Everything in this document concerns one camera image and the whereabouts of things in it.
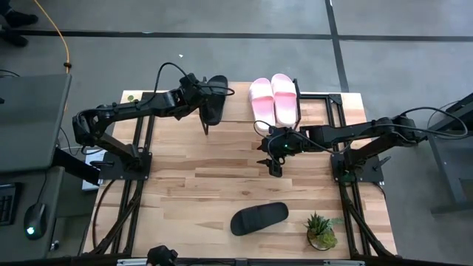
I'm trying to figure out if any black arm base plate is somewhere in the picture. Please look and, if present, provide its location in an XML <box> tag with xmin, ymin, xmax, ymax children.
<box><xmin>330</xmin><ymin>153</ymin><xmax>385</xmax><ymax>184</ymax></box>
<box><xmin>98</xmin><ymin>151</ymin><xmax>152</xmax><ymax>182</ymax></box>

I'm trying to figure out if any black slide sandal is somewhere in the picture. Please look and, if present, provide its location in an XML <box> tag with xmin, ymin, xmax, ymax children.
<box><xmin>230</xmin><ymin>201</ymin><xmax>290</xmax><ymax>236</ymax></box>
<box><xmin>201</xmin><ymin>75</ymin><xmax>229</xmax><ymax>126</ymax></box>

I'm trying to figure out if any person's shoe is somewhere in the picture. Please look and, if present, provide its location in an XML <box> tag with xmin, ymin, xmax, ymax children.
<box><xmin>4</xmin><ymin>10</ymin><xmax>40</xmax><ymax>29</ymax></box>
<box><xmin>0</xmin><ymin>24</ymin><xmax>30</xmax><ymax>47</ymax></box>

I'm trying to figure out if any black metal beam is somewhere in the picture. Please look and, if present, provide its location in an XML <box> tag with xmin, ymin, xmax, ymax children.
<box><xmin>53</xmin><ymin>147</ymin><xmax>101</xmax><ymax>185</ymax></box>

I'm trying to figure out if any black keyboard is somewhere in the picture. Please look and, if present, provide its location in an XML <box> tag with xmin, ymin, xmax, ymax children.
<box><xmin>0</xmin><ymin>183</ymin><xmax>19</xmax><ymax>226</ymax></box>

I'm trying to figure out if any black aluminium table frame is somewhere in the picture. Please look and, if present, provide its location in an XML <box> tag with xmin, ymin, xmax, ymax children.
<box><xmin>88</xmin><ymin>83</ymin><xmax>396</xmax><ymax>259</ymax></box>

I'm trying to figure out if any wooden shelf with black legs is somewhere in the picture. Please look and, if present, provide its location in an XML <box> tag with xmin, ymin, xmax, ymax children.
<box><xmin>199</xmin><ymin>77</ymin><xmax>302</xmax><ymax>136</ymax></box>

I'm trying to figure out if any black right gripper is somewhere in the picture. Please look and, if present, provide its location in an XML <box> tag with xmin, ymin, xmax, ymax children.
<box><xmin>257</xmin><ymin>128</ymin><xmax>299</xmax><ymax>166</ymax></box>

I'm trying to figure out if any black teleoperation leader gripper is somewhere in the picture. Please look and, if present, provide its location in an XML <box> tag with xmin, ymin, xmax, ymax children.
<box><xmin>146</xmin><ymin>245</ymin><xmax>179</xmax><ymax>266</ymax></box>

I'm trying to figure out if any black computer mouse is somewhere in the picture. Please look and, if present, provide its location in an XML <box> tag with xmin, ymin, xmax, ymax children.
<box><xmin>23</xmin><ymin>202</ymin><xmax>48</xmax><ymax>240</ymax></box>

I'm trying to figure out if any potted green succulent plant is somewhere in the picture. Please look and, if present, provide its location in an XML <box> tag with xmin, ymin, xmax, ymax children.
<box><xmin>304</xmin><ymin>211</ymin><xmax>344</xmax><ymax>252</ymax></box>

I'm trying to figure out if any dark grey desk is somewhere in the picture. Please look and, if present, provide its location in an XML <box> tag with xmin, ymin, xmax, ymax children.
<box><xmin>0</xmin><ymin>166</ymin><xmax>66</xmax><ymax>264</ymax></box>

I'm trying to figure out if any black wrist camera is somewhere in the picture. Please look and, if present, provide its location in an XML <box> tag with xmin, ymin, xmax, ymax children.
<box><xmin>268</xmin><ymin>162</ymin><xmax>284</xmax><ymax>179</ymax></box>
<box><xmin>183</xmin><ymin>72</ymin><xmax>200</xmax><ymax>89</ymax></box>

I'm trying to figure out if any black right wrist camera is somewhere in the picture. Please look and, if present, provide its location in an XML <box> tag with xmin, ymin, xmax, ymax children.
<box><xmin>268</xmin><ymin>162</ymin><xmax>284</xmax><ymax>179</ymax></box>

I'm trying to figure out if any pink slide sandal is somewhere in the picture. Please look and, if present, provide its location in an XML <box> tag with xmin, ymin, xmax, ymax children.
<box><xmin>248</xmin><ymin>77</ymin><xmax>276</xmax><ymax>136</ymax></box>
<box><xmin>270</xmin><ymin>72</ymin><xmax>299</xmax><ymax>129</ymax></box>

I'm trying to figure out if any yellow cable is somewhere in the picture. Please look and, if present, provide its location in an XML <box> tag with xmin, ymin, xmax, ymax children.
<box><xmin>33</xmin><ymin>0</ymin><xmax>72</xmax><ymax>74</ymax></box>

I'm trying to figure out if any silver metal bracket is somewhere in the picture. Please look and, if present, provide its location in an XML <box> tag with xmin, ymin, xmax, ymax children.
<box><xmin>116</xmin><ymin>258</ymin><xmax>149</xmax><ymax>266</ymax></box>
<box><xmin>324</xmin><ymin>260</ymin><xmax>366</xmax><ymax>266</ymax></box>

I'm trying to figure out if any white power strip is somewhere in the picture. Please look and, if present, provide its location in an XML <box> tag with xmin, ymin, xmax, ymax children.
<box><xmin>81</xmin><ymin>150</ymin><xmax>106</xmax><ymax>192</ymax></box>

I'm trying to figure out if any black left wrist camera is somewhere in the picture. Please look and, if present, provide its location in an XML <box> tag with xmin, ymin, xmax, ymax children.
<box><xmin>183</xmin><ymin>72</ymin><xmax>200</xmax><ymax>89</ymax></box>

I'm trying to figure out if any black metal stand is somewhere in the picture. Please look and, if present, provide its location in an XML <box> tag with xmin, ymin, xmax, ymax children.
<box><xmin>407</xmin><ymin>92</ymin><xmax>473</xmax><ymax>215</ymax></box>

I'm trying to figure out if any grey flat panel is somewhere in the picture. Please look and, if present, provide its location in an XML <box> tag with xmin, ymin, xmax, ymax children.
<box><xmin>0</xmin><ymin>72</ymin><xmax>72</xmax><ymax>174</ymax></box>

